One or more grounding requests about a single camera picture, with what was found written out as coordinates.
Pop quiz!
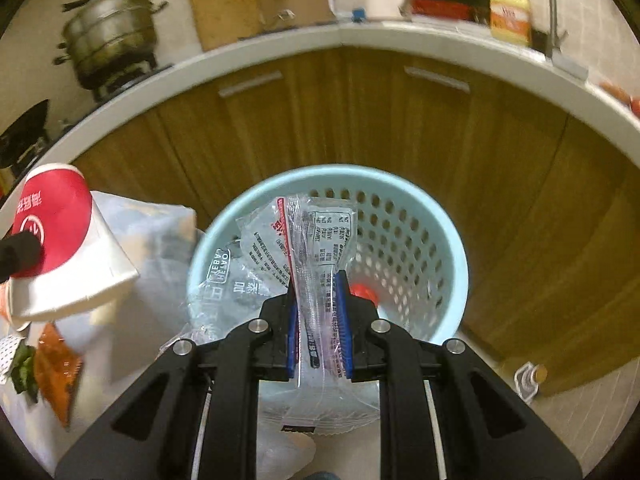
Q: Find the red white paper cup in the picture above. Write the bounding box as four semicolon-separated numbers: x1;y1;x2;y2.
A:
6;164;139;325

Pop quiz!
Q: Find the clear printed plastic bag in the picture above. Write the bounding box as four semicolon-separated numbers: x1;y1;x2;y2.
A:
179;194;378;434

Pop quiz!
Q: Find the light blue perforated trash basket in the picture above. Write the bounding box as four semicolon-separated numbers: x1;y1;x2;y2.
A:
186;165;469;344

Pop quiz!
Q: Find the steel kitchen faucet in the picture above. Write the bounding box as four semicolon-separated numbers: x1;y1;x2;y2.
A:
546;0;563;58

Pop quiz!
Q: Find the small bottle on floor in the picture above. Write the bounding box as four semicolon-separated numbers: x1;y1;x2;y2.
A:
513;362;548;404

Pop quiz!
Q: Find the fan-pattern grey tablecloth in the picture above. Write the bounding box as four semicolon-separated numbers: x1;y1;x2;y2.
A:
1;192;198;474

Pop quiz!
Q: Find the small orange panda snack packet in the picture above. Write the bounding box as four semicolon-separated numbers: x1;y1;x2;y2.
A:
34;323;84;428

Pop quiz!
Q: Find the green leafy vegetable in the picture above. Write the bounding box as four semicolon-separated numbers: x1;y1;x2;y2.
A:
10;344;39;403

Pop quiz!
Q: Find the black wok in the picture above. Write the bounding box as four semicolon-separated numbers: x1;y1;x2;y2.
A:
1;99;50;176

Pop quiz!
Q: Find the red plastic bag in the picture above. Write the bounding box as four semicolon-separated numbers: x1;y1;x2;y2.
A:
349;283;380;307

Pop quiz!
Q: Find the stacked steel steamer pot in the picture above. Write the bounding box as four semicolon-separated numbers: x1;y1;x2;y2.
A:
53;0;168;101

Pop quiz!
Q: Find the yellow detergent bottle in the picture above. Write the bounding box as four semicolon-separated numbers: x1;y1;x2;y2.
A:
489;0;532;47

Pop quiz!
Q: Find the red container by window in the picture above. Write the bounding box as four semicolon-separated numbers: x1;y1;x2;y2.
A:
412;0;474;21

